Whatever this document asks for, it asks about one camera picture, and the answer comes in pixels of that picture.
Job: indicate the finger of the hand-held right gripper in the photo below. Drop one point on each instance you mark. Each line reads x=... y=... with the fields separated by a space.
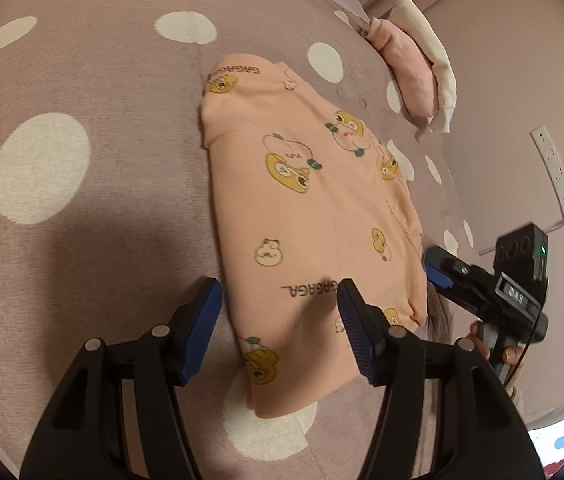
x=447 y=259
x=442 y=281

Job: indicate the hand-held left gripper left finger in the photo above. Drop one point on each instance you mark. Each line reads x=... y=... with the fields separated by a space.
x=202 y=330

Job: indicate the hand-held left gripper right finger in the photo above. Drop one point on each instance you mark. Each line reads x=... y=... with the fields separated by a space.
x=357 y=330

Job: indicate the peach cartoon print shirt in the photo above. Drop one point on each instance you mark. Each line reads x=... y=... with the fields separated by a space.
x=312 y=210

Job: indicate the person's right forearm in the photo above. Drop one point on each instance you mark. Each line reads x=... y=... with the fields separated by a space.
x=516 y=397

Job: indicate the person's right hand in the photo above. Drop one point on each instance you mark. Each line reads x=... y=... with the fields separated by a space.
x=483 y=345

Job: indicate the mauve polka dot blanket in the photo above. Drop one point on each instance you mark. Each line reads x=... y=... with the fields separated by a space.
x=87 y=260

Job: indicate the pink folded cloth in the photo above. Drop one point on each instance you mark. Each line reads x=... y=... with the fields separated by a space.
x=412 y=75

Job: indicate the white folded cloth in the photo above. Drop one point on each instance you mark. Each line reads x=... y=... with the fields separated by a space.
x=434 y=45

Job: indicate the white wall power strip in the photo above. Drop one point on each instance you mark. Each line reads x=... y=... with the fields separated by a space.
x=557 y=175

